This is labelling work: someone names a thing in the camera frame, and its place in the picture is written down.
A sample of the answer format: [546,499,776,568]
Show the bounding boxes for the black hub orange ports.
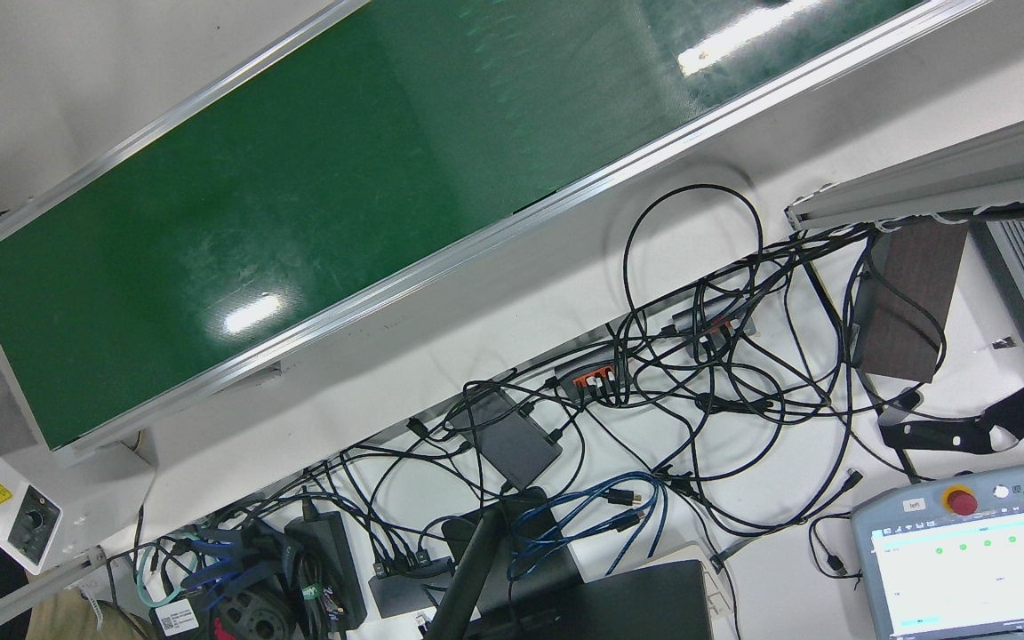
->
[553,345,624,398]

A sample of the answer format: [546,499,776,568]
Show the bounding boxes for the dark grey flat box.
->
[445,388,564,490]

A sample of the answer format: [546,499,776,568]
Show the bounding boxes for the grey hub orange ports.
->
[672,293,757,349]

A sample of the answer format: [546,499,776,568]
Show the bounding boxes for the black monitor stand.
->
[423,487,584,640]

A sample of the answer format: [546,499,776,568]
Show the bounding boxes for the small black hub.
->
[368,551,455,619]

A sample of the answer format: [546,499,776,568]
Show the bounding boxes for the green conveyor belt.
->
[0,0,993,468]

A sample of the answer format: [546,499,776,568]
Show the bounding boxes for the black Huawei computer monitor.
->
[476,560,716,640]

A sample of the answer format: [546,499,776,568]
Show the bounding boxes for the black power brick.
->
[285,511,369,634]

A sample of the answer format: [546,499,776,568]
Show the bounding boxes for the black perforated disc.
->
[214,587,300,640]

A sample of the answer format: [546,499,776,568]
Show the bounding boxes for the brown wooden block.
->
[854,220,969,385]

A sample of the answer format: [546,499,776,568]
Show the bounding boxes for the white label tag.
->
[152,597,202,636]

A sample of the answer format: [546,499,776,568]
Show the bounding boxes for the silver aluminium profile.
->
[783,98,1024,234]

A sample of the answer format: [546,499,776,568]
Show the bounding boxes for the white conveyor control box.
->
[0,440,157,576]

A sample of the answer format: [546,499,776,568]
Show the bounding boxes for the grey robot teach pendant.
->
[850,460,1024,640]

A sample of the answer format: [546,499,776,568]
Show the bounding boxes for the tan cardboard box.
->
[28,587,157,640]

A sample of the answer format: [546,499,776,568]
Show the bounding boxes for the blue cable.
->
[508,471,668,579]

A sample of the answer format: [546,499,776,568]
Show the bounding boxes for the black looped cable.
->
[623,184,764,356]

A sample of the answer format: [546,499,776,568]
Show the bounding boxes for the black flat bracket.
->
[878,380,1024,456]

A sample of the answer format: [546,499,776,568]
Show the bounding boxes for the teal cable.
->
[134,542,188,610]

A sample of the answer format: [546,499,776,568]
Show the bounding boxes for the grey aluminium rail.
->
[0,547,108,640]

